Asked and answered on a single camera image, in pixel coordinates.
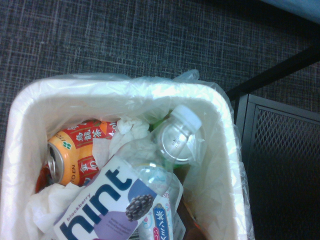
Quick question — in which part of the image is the clear hint water bottle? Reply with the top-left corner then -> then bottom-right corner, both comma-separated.
53,104 -> 203,240

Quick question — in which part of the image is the white trash bin with liner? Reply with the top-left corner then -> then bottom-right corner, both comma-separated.
0,69 -> 256,240

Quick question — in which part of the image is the white plastic trash bin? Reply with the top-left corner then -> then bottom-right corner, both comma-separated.
0,72 -> 255,240

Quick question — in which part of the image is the green drink can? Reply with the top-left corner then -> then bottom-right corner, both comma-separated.
149,109 -> 173,131

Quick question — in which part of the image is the white tissue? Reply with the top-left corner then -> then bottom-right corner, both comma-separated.
92,116 -> 158,167
24,183 -> 87,240

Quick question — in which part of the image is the orange red tea can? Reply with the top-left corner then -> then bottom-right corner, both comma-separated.
46,119 -> 119,188

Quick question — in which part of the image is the black metal mesh panel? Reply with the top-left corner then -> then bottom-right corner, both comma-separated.
233,93 -> 320,240

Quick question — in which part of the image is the light blue sofa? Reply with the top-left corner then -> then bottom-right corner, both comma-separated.
259,0 -> 320,25

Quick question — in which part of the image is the wood coffee table black frame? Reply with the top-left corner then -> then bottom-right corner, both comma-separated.
226,44 -> 320,102

